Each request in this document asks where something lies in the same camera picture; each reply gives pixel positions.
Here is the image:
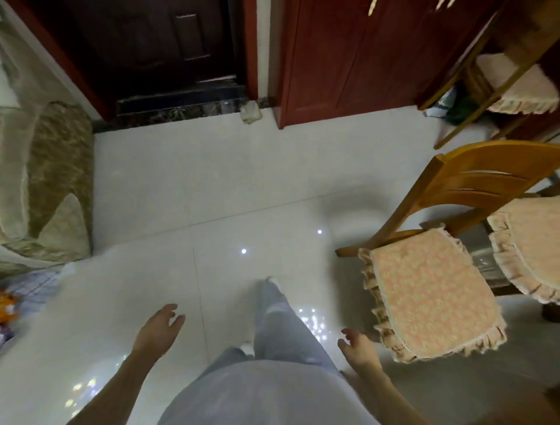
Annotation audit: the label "pink floral frilled seat cushion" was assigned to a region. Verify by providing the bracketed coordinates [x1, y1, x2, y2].
[486, 197, 560, 306]
[358, 224, 508, 364]
[476, 53, 560, 115]

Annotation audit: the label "red wooden cabinet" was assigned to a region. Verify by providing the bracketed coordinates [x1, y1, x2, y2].
[277, 0, 504, 130]

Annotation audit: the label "wooden chair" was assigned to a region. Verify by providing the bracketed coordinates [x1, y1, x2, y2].
[335, 140, 560, 259]
[416, 0, 560, 150]

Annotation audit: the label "person's right forearm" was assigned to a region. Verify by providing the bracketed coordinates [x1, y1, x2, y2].
[350, 370, 431, 425]

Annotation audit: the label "person's left forearm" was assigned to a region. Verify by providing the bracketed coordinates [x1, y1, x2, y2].
[66, 350, 155, 425]

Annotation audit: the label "green bag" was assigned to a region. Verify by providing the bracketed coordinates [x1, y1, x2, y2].
[444, 88, 477, 127]

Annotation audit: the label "light grey shirt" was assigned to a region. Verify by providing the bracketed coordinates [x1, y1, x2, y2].
[157, 360, 369, 425]

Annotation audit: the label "beige triangular pillow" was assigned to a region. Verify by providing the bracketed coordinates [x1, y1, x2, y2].
[37, 193, 92, 259]

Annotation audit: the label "orange toy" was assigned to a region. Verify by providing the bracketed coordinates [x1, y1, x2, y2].
[0, 290, 20, 325]

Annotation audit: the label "person's left hand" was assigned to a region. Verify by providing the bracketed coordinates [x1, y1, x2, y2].
[131, 303, 186, 362]

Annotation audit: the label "red wooden door frame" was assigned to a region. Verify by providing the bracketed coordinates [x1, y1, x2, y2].
[243, 0, 260, 101]

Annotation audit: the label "dark brown door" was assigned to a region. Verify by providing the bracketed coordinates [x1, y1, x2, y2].
[26, 0, 246, 120]

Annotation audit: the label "white crumpled cloth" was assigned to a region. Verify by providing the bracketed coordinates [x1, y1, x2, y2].
[239, 101, 263, 125]

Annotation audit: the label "light blue jeans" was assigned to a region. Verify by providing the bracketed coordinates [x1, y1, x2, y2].
[199, 280, 341, 377]

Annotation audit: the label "person's right hand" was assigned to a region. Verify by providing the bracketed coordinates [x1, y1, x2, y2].
[337, 328, 386, 378]

